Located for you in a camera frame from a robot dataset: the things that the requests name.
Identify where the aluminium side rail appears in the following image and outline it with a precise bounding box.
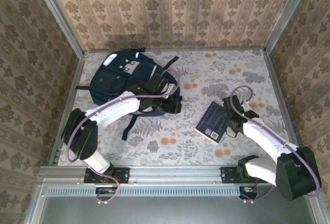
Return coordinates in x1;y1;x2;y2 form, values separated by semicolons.
48;58;86;167
262;51;306;164

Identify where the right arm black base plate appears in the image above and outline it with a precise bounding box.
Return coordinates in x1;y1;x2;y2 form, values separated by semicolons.
220;166;269;184

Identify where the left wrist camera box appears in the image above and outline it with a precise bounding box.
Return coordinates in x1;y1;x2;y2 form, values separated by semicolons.
161;83;179;98

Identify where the dark blue book with barcodes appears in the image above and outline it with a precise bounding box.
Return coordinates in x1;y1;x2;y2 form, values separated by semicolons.
194;102;233;143

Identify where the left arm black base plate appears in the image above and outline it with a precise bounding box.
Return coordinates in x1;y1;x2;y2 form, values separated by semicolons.
84;166;129;184

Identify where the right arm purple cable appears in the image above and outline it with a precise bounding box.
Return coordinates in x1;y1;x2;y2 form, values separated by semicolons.
230;84;322;204

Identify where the grey slotted cable duct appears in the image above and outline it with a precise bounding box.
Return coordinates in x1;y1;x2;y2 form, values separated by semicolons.
46;185;242;197

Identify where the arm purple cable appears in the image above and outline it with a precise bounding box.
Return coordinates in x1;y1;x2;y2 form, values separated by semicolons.
230;84;322;204
66;69;181;204

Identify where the floral patterned table cloth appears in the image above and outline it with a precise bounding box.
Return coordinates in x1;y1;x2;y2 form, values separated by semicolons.
58;49;301;167

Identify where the grey metal cabinet top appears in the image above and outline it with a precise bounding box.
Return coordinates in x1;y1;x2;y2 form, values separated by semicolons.
24;179;330;224

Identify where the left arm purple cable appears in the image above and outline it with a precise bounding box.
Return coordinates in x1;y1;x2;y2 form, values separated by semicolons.
66;69;181;204

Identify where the aluminium frame rail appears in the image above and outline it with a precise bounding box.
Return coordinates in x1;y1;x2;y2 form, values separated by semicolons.
38;164;317;185

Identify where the aluminium frame post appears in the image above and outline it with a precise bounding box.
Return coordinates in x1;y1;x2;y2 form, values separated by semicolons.
30;0;85;59
262;0;314;54

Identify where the navy blue backpack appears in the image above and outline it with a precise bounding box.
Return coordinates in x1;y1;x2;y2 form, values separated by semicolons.
75;49;183;141

